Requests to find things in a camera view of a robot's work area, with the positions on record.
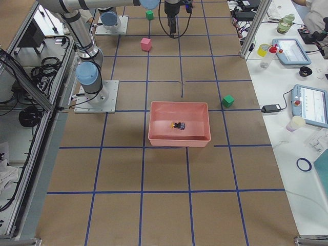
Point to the pink plastic bin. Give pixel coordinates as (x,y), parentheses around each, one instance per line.
(195,115)

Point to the yellow push button switch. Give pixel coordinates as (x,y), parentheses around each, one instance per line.
(178,125)

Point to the aluminium frame post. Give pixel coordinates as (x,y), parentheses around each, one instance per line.
(259,16)

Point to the green cube near base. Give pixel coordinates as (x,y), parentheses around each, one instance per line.
(149,15)

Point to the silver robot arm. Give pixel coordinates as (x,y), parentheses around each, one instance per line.
(88,72)
(110,23)

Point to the green cube near bin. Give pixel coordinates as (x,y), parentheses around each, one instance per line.
(227,101)

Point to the black power adapter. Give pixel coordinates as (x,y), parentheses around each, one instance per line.
(271,108)

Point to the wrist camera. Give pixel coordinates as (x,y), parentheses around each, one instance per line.
(188,5)

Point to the pink cube near bases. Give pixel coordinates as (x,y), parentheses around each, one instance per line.
(146,44)

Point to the upper teach pendant tablet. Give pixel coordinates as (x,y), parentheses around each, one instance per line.
(292,52)

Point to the black small bowl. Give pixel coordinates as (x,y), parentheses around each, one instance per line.
(305,71)

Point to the lower teach pendant tablet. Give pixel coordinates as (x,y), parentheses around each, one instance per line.
(310,104)

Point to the person in beige clothes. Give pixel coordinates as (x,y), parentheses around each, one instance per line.
(317,12)

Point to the white paper cup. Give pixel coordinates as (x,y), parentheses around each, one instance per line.
(295,123)

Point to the yellow tape roll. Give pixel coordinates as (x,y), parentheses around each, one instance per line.
(262,50)

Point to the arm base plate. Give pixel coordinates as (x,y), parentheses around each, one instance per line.
(120,29)
(104,102)

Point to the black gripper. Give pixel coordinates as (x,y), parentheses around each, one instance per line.
(169,8)

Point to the green glass jar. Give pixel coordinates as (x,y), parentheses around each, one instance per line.
(285,23)

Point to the clear squeeze bottle red cap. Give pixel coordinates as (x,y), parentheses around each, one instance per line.
(270,54)

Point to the teach pendant tablet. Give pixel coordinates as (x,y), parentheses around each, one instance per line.
(292,52)
(310,104)

